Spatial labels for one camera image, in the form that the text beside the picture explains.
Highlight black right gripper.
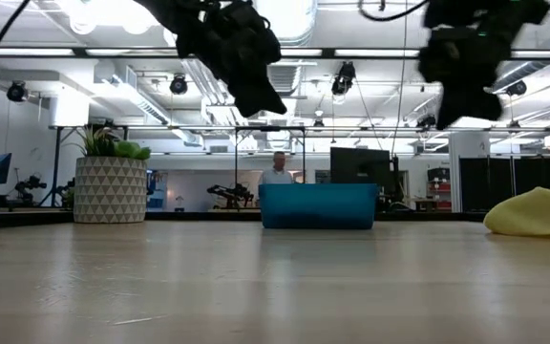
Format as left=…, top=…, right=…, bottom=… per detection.
left=416, top=0, right=550, bottom=131

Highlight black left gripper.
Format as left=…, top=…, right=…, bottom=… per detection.
left=134, top=0, right=289, bottom=119

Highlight teal plastic bin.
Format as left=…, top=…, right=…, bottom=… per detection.
left=258, top=183, right=380, bottom=231

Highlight yellow microfiber towel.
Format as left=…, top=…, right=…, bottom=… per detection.
left=483, top=185, right=550, bottom=238

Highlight ceiling air vent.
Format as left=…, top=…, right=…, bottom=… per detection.
left=266, top=63, right=304, bottom=95

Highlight black ceiling spotlight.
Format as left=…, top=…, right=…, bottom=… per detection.
left=330, top=60, right=357, bottom=96
left=504, top=79, right=529, bottom=98
left=169, top=74, right=189, bottom=96
left=6, top=80, right=29, bottom=104
left=416, top=113, right=438, bottom=131

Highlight person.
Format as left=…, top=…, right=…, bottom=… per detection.
left=258, top=150, right=296, bottom=186

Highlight red shelf unit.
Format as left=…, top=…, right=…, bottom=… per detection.
left=426, top=166, right=453, bottom=212

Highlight black partition panels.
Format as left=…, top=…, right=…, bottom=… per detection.
left=458, top=142, right=550, bottom=213

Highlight black monitor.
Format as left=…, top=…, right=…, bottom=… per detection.
left=329, top=146, right=401, bottom=212

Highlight succulent plant in white pot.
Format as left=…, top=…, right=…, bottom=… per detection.
left=72, top=123, right=153, bottom=225

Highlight black overhead frame bar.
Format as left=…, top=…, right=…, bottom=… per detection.
left=0, top=46, right=550, bottom=61

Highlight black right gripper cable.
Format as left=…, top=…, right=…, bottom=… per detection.
left=357, top=0, right=430, bottom=24

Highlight black aluminium table frame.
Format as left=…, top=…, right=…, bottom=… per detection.
left=0, top=208, right=489, bottom=231

